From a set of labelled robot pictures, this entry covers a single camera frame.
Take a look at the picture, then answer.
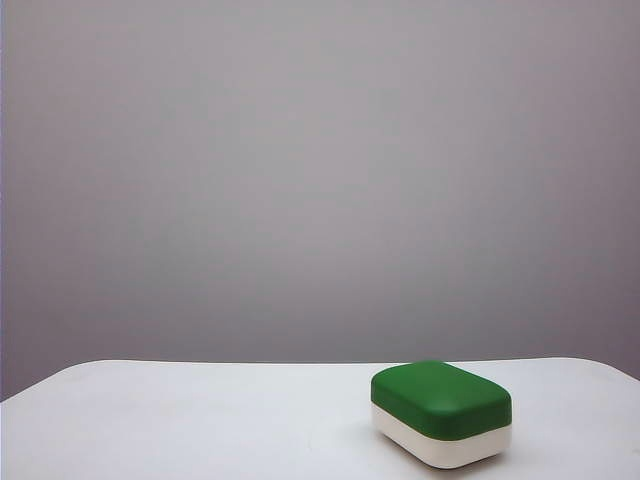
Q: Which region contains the green and white foam mahjong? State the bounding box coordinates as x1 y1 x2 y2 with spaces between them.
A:
370 360 514 471

